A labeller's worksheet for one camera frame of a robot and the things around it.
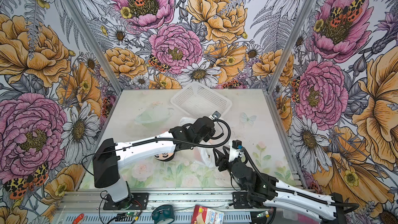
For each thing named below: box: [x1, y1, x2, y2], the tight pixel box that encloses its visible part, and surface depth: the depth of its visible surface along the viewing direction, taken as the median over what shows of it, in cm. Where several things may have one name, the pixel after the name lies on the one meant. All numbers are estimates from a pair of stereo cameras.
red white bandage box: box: [190, 204, 224, 224], surface depth 69 cm
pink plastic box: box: [282, 208, 321, 224], surface depth 71 cm
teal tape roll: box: [151, 204, 175, 224], surface depth 66 cm
